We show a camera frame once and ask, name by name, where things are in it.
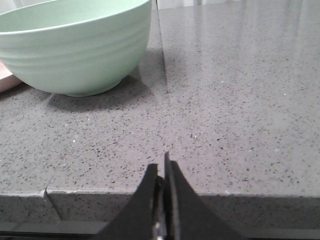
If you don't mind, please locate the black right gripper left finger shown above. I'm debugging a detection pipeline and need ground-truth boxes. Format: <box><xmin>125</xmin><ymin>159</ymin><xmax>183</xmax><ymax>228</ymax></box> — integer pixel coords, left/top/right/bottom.
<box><xmin>95</xmin><ymin>163</ymin><xmax>158</xmax><ymax>240</ymax></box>

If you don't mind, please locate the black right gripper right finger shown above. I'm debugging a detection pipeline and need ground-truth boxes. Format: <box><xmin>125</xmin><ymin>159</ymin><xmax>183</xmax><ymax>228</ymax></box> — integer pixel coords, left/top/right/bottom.
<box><xmin>164</xmin><ymin>152</ymin><xmax>244</xmax><ymax>240</ymax></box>

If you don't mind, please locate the green ribbed bowl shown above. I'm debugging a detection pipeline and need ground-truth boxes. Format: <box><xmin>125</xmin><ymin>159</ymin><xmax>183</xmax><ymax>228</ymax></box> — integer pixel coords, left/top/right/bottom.
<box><xmin>0</xmin><ymin>0</ymin><xmax>152</xmax><ymax>97</ymax></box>

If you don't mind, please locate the pink plate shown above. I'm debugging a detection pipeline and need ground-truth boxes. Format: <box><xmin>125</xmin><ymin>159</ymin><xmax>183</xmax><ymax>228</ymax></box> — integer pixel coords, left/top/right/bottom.
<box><xmin>0</xmin><ymin>62</ymin><xmax>22</xmax><ymax>93</ymax></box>

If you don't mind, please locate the white curtain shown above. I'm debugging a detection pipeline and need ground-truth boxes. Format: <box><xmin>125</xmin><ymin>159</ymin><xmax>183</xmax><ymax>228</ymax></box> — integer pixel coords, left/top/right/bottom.
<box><xmin>155</xmin><ymin>0</ymin><xmax>304</xmax><ymax>10</ymax></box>

